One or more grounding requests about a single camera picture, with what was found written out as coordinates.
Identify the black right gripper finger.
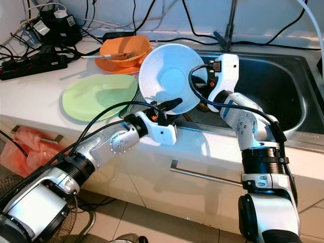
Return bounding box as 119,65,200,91
196,81,214,102

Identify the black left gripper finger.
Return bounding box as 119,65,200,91
153,97,183,113

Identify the white bowl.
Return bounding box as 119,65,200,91
138,43,208,114

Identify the white kitchen base cabinet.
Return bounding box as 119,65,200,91
0,114,324,243

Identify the metal faucet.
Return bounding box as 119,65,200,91
213,0,238,51

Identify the light green plate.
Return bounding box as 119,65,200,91
62,74,140,122

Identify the stainless steel sink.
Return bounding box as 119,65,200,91
124,48,324,152

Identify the orange bowl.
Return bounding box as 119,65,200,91
99,34,152,67

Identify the flat black power adapter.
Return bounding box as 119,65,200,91
103,31,135,40

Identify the red plastic bag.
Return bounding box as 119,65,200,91
0,127,69,178

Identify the black power strip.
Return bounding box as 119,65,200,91
0,48,69,80

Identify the black box device with labels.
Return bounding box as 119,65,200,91
28,8,82,46

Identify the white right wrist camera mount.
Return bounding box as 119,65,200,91
213,53,239,106

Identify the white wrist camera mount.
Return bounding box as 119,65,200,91
144,114,178,146
213,53,239,106

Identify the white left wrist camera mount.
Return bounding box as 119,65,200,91
144,114,178,146

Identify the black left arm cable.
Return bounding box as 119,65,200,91
0,100,163,213

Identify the black wall cable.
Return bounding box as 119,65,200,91
263,0,307,45
182,0,218,42

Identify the white hose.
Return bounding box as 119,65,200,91
296,0,324,82

